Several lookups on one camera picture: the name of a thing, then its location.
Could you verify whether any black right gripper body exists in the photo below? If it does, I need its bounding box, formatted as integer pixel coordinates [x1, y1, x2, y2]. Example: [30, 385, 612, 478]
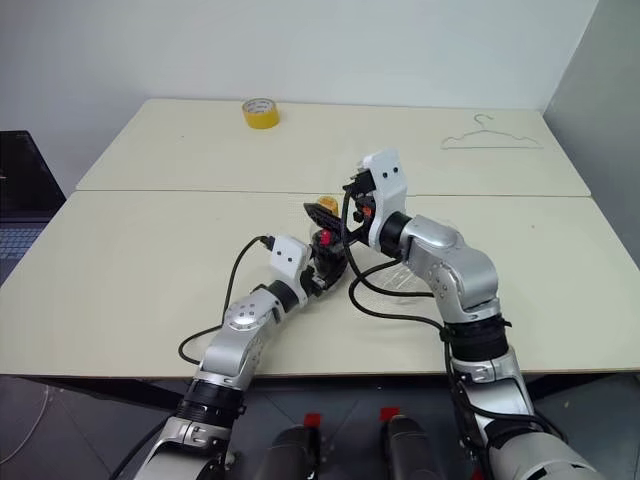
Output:
[343, 168, 377, 242]

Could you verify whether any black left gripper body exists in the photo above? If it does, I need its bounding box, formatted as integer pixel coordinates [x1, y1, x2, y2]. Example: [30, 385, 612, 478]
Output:
[302, 244, 334, 297]

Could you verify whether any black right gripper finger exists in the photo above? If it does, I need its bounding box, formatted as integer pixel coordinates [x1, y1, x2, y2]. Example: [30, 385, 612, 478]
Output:
[303, 201, 346, 230]

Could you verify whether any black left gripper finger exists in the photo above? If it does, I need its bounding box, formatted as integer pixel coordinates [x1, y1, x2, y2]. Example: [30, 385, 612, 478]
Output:
[324, 247, 347, 289]

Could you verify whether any dark soda bottle yellow cap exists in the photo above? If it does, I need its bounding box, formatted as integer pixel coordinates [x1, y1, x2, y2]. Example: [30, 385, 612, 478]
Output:
[307, 196, 351, 294]

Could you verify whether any clear wine glass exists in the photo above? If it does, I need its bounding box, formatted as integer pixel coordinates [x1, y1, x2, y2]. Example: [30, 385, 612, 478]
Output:
[359, 249, 436, 306]

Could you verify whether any yellow tape roll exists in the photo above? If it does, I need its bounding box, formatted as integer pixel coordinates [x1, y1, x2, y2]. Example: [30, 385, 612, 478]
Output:
[241, 97, 281, 131]

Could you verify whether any dark rounded robot leg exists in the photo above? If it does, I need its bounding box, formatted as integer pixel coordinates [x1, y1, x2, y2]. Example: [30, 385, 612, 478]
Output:
[382, 417, 442, 480]
[263, 424, 322, 480]

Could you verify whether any black laptop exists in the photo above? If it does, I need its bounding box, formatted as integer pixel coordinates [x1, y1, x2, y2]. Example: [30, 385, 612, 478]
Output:
[0, 130, 68, 287]

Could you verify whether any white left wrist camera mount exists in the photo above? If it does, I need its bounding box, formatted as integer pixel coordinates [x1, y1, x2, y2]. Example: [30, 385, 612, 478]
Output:
[269, 234, 312, 306]

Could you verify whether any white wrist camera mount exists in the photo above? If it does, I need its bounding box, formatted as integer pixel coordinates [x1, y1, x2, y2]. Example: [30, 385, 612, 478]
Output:
[360, 148, 409, 251]
[269, 234, 312, 306]

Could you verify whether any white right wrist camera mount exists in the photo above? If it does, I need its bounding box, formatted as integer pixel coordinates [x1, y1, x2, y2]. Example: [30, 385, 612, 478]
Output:
[360, 148, 409, 251]

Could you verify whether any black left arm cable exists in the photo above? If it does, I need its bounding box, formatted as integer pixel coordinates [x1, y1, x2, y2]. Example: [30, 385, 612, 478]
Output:
[177, 233, 277, 364]

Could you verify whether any white wire clothes hanger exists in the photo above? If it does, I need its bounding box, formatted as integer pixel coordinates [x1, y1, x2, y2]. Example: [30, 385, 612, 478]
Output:
[440, 113, 544, 151]

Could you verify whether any thin white floor cable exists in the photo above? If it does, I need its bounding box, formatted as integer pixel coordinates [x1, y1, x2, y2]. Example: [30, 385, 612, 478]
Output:
[14, 383, 57, 464]

